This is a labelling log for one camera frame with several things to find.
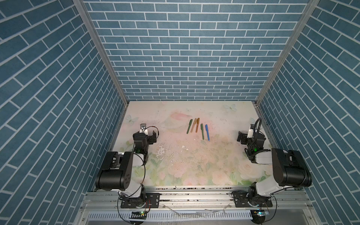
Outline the green pen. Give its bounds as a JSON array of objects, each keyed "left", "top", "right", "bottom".
[
  {"left": 187, "top": 119, "right": 193, "bottom": 134},
  {"left": 200, "top": 124, "right": 204, "bottom": 140}
]

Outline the blue pen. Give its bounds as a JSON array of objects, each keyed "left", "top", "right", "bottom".
[{"left": 205, "top": 124, "right": 210, "bottom": 141}]

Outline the brown pen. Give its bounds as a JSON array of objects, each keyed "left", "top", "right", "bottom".
[
  {"left": 196, "top": 118, "right": 200, "bottom": 133},
  {"left": 190, "top": 118, "right": 197, "bottom": 133}
]

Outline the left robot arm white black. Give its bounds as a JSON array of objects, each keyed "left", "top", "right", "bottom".
[{"left": 95, "top": 128, "right": 160, "bottom": 209}]

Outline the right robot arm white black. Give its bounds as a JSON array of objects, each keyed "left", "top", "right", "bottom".
[{"left": 232, "top": 129, "right": 312, "bottom": 208}]

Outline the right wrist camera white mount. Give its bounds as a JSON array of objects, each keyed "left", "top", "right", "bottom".
[{"left": 247, "top": 124, "right": 255, "bottom": 138}]

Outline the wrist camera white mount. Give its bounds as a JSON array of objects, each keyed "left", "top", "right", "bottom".
[
  {"left": 247, "top": 124, "right": 255, "bottom": 138},
  {"left": 140, "top": 123, "right": 148, "bottom": 135}
]

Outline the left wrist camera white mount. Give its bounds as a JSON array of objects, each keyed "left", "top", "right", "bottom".
[{"left": 140, "top": 123, "right": 148, "bottom": 135}]

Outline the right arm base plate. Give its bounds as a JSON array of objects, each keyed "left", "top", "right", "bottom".
[{"left": 230, "top": 191, "right": 273, "bottom": 208}]

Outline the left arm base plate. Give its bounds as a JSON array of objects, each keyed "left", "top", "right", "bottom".
[{"left": 119, "top": 193, "right": 160, "bottom": 209}]

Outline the aluminium mounting rail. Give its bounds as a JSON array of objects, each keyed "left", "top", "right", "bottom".
[{"left": 79, "top": 187, "right": 313, "bottom": 212}]

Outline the white perforated cable tray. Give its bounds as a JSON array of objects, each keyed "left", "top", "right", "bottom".
[{"left": 88, "top": 210, "right": 253, "bottom": 222}]

